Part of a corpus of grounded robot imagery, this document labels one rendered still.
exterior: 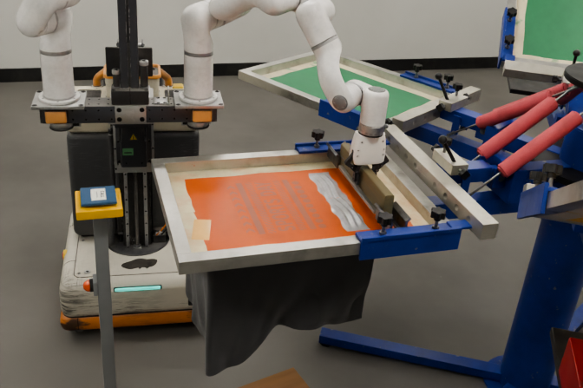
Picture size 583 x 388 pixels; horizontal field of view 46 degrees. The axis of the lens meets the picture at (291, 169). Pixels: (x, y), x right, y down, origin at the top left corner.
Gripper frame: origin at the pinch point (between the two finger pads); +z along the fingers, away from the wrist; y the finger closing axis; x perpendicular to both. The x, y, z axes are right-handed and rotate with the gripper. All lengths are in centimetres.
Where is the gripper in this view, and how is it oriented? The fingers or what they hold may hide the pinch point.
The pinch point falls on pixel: (364, 177)
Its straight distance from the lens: 210.2
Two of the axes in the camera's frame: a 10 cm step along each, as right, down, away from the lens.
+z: -0.8, 8.9, 4.5
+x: 2.9, 4.5, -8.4
